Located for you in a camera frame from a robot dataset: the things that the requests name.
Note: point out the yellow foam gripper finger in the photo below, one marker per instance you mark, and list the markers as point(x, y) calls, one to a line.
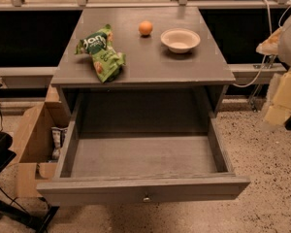
point(270, 45)
point(279, 98)

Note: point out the grey top drawer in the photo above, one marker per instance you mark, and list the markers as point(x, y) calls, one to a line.
point(142, 147)

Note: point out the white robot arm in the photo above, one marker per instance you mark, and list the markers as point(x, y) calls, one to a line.
point(279, 44)

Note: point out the grey wooden drawer cabinet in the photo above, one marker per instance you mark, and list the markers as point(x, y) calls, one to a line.
point(148, 61)

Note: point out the white paper bowl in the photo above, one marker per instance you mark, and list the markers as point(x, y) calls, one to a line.
point(179, 40)

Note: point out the orange fruit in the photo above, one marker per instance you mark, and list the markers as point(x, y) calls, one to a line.
point(145, 28)

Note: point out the green snack bag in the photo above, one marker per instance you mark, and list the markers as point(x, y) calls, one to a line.
point(107, 62)

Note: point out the snack package in box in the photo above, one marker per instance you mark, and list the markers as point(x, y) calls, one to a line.
point(58, 136)

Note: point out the cardboard box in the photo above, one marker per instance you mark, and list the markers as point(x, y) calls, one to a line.
point(33, 144)

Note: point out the black stand with tray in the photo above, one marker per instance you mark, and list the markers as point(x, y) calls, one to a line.
point(9, 206)

